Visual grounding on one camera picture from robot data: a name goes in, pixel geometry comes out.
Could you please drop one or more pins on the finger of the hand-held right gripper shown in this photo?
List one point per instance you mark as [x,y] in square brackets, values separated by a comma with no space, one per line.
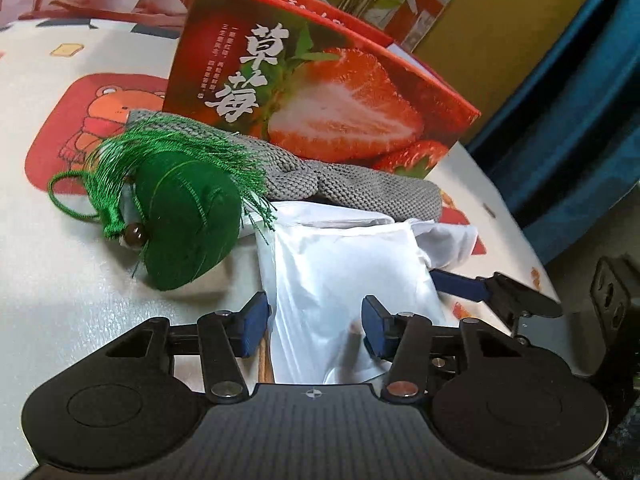
[452,282]

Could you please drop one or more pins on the wooden panel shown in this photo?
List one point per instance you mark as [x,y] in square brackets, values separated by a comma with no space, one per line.
[500,35]

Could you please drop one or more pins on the white crumpled plastic bag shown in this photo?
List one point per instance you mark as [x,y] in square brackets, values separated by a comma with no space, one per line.
[450,245]

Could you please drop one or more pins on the bear print tablecloth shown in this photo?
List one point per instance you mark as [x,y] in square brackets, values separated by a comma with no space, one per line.
[50,285]

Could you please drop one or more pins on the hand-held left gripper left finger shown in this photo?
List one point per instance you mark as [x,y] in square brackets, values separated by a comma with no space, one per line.
[252,320]

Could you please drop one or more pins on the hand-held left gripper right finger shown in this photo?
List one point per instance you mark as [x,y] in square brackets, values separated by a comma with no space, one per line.
[372,325]

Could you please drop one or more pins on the teal curtain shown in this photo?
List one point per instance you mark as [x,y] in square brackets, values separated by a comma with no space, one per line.
[575,135]

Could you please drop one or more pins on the grey knitted cloth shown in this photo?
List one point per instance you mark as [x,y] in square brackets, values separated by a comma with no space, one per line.
[350,185]

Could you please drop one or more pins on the white plastic packet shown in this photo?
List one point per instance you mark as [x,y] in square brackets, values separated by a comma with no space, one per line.
[325,270]

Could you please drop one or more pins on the red strawberry print cardboard box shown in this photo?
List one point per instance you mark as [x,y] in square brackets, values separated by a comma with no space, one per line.
[325,110]

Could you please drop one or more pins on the green tasselled sachet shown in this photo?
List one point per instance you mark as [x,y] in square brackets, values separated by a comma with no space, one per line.
[185,220]

